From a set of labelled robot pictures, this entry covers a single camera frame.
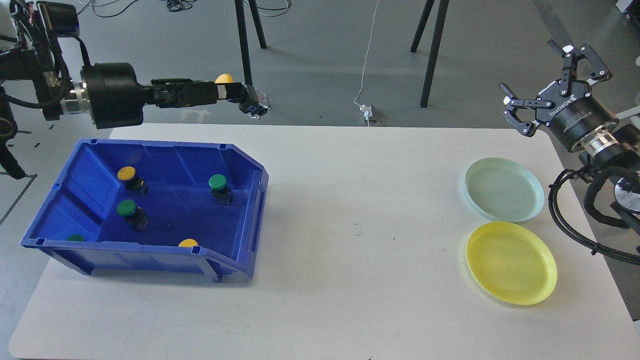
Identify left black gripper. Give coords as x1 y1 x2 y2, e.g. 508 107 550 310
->
81 63 247 129

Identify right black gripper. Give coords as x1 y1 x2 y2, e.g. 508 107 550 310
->
500 39 621 153

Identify yellow push button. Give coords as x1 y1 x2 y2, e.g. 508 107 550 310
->
214 73 271 121

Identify green button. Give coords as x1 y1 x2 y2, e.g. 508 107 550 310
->
66 234 86 242
116 199 149 231
208 173 234 206

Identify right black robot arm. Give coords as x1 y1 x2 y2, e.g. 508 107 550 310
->
500 39 640 265

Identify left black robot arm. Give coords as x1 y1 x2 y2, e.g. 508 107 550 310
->
1 0 269 180

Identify pale green plate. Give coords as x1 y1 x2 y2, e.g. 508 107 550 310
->
462 157 546 223

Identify yellow button back left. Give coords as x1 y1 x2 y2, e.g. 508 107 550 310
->
116 166 148 196

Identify yellow button front edge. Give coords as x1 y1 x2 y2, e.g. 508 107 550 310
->
178 238 199 248

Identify yellow plate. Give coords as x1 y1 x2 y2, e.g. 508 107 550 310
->
465 221 558 306

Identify white office chair base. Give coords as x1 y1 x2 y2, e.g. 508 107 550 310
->
615 92 640 120

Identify left black tripod legs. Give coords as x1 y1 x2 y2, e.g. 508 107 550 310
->
233 0 267 95

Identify black tripod legs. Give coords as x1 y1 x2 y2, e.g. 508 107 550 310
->
233 0 267 95
410 0 450 109

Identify grey floor power adapter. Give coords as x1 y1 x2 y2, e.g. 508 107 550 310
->
359 104 386 126

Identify right black tripod legs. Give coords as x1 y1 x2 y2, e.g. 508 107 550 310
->
410 0 450 109

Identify blue plastic bin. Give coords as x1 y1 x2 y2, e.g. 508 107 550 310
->
20 138 269 282

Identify black floor cables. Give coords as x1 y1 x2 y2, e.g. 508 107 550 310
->
75 0 292 19

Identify white floor cable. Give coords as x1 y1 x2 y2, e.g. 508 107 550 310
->
353 0 380 109

